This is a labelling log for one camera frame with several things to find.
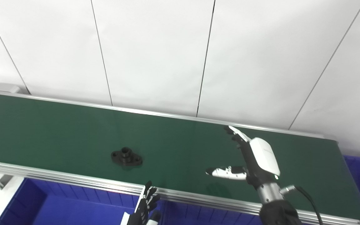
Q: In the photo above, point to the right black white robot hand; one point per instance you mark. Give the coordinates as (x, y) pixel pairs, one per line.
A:
(262, 156)

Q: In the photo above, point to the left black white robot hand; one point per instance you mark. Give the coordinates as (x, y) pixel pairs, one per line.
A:
(142, 212)

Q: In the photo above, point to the black flanged metal part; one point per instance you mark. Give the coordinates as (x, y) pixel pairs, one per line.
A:
(126, 157)

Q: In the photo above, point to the green conveyor belt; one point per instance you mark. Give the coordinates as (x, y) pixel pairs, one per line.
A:
(73, 134)
(73, 184)

